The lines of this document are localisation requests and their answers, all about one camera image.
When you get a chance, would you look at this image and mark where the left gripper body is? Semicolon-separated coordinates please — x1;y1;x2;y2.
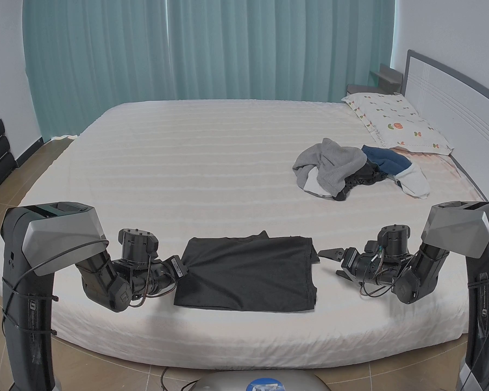
149;255;190;296

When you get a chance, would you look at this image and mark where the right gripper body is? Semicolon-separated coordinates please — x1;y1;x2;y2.
340;248;377;286

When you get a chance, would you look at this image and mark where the black polo shirt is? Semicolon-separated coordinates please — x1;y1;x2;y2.
173;231;320;313

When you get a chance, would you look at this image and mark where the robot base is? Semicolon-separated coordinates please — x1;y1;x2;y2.
185;371;322;391

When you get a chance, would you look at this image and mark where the pile of clothes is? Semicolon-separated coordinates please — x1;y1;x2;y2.
292;138;430;202

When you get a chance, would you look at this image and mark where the bed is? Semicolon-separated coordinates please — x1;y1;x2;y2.
0;49;489;371

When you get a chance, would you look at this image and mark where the white printed pillow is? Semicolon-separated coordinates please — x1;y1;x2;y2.
341;92;454;156

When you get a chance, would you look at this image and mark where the grey bedside table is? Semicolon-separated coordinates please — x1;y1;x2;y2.
346;64;404;95

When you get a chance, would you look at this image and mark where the blue-green curtain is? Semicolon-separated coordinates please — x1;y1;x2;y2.
22;0;178;139
167;0;396;103

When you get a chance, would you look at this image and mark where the black cable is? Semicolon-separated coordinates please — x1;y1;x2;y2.
1;239;111;337
126;288;155;306
359;277;396;299

